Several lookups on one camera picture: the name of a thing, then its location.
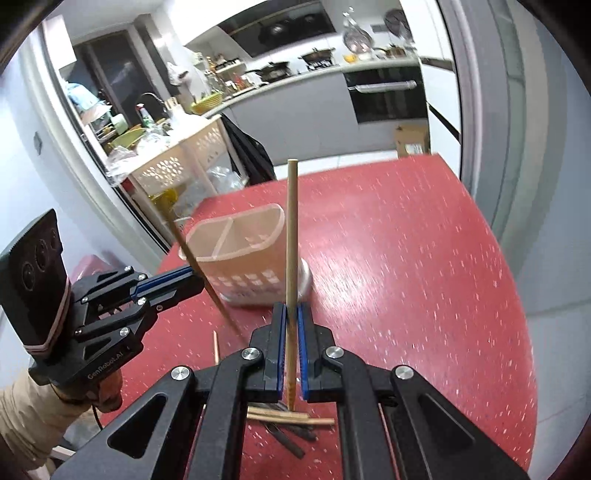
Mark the black fabric bag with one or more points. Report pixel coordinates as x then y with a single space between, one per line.
251 152

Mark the person's left forearm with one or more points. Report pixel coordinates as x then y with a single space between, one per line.
37 420

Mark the black kitchen faucet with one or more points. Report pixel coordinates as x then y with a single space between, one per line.
154 98

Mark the white hanging plastic bag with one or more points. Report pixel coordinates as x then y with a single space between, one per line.
178 74

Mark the black range hood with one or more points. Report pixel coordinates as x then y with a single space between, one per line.
277 25

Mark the yellow bowl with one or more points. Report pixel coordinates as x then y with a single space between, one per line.
349 58

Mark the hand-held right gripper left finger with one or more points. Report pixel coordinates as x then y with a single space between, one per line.
279 355

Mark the red-capped bottle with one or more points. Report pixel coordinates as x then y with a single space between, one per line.
144 116

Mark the clear plastic bags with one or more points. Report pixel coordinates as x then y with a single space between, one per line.
122 164

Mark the hanging metal strainer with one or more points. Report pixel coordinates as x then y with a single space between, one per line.
358 39

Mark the brown wooden chopstick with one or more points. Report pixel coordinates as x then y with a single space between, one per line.
217 300

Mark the yellow oil bottle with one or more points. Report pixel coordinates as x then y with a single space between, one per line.
165 198

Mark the white perforated storage trolley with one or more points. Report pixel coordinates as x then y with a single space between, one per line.
203 144

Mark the pink plastic stool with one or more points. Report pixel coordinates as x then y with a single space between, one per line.
94 270

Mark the dark wall switch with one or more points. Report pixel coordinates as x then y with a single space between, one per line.
39 143

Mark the black built-in oven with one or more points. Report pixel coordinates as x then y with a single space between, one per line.
388 99

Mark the beige plastic utensil holder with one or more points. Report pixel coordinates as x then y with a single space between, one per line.
240 272

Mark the green plastic basket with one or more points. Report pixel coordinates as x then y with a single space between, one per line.
207 102

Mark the black wok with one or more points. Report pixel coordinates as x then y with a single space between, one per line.
273 71

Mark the person's left hand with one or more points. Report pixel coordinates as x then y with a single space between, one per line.
112 390

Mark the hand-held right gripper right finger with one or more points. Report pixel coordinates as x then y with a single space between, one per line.
303 355

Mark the cardboard box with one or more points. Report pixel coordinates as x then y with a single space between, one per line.
412 141

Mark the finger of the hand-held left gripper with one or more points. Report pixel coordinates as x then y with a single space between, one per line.
161 279
175 297

